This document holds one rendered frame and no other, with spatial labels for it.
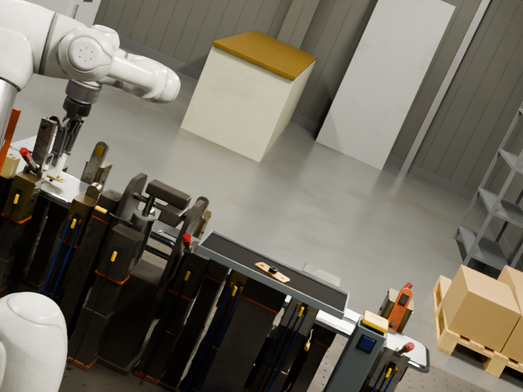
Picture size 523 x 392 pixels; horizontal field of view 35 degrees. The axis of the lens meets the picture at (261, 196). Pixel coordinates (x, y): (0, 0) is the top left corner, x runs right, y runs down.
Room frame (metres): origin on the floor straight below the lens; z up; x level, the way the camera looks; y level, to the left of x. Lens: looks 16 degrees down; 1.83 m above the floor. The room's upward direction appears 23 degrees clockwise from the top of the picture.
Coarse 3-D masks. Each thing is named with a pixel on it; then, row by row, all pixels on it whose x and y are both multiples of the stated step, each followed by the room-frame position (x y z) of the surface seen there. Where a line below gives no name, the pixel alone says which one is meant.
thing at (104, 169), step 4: (88, 160) 2.36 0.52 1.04; (104, 160) 2.42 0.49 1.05; (104, 164) 2.39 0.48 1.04; (108, 164) 2.40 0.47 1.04; (84, 168) 2.36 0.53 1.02; (100, 168) 2.35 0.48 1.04; (104, 168) 2.36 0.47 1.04; (108, 168) 2.40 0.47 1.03; (100, 172) 2.35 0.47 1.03; (104, 172) 2.38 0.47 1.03; (108, 172) 2.42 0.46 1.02; (100, 176) 2.35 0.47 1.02; (104, 176) 2.39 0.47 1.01; (96, 180) 2.35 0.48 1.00; (100, 180) 2.37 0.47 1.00; (104, 180) 2.41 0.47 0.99; (100, 184) 2.38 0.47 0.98; (104, 184) 2.42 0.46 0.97
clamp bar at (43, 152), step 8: (48, 120) 2.02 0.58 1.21; (56, 120) 2.06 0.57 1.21; (40, 128) 2.03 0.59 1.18; (48, 128) 2.02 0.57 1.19; (40, 136) 2.03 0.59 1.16; (48, 136) 2.02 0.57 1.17; (40, 144) 2.03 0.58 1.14; (48, 144) 2.03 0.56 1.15; (40, 152) 2.03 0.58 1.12; (48, 152) 2.05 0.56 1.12; (40, 160) 2.04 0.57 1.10; (40, 168) 2.04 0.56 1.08
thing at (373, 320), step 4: (364, 312) 1.80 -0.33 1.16; (368, 312) 1.81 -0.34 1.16; (364, 316) 1.77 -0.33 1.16; (368, 316) 1.78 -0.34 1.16; (372, 316) 1.79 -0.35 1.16; (376, 316) 1.80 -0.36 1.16; (364, 320) 1.76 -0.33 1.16; (368, 320) 1.76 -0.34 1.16; (372, 320) 1.76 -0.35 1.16; (376, 320) 1.78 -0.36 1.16; (380, 320) 1.79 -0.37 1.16; (384, 320) 1.80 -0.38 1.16; (368, 324) 1.76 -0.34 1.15; (372, 324) 1.75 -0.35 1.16; (376, 324) 1.75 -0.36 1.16; (380, 324) 1.76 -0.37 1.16; (384, 324) 1.77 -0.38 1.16; (372, 328) 1.77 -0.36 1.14; (376, 328) 1.75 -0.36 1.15; (380, 328) 1.75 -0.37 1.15; (384, 328) 1.75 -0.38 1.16; (384, 332) 1.75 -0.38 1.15
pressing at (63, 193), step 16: (64, 176) 2.27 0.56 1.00; (48, 192) 2.09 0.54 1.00; (64, 192) 2.15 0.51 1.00; (80, 192) 2.20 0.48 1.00; (160, 224) 2.22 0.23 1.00; (160, 240) 2.12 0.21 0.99; (192, 240) 2.20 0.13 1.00; (320, 320) 2.03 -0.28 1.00; (336, 320) 2.08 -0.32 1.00; (352, 320) 2.13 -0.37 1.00; (400, 336) 2.16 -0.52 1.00; (416, 352) 2.10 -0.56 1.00; (416, 368) 2.01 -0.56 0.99
